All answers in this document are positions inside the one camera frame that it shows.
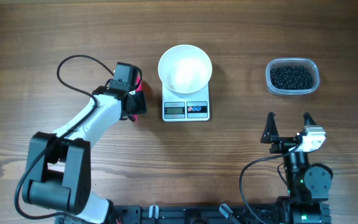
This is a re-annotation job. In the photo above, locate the clear plastic bean container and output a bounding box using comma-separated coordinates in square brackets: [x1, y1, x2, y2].
[265, 58, 320, 95]

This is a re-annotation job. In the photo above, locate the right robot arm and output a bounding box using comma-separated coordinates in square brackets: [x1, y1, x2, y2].
[260, 112, 333, 224]

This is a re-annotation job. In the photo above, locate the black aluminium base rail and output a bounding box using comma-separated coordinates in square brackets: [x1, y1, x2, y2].
[107, 203, 332, 224]

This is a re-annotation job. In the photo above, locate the right black camera cable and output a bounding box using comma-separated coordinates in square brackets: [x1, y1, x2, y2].
[239, 141, 304, 224]

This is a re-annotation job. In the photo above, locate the white round bowl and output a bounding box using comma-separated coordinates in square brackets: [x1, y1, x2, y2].
[157, 44, 213, 94]

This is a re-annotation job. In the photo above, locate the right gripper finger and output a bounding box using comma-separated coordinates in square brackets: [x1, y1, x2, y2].
[260, 112, 279, 144]
[303, 112, 316, 126]

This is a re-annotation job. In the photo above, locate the pink measuring scoop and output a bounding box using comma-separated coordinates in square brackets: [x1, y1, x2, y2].
[130, 77, 147, 122]

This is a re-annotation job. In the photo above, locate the white digital kitchen scale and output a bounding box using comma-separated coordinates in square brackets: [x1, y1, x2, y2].
[162, 85, 210, 122]

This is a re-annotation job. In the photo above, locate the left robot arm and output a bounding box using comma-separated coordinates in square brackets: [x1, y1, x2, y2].
[14, 62, 146, 223]

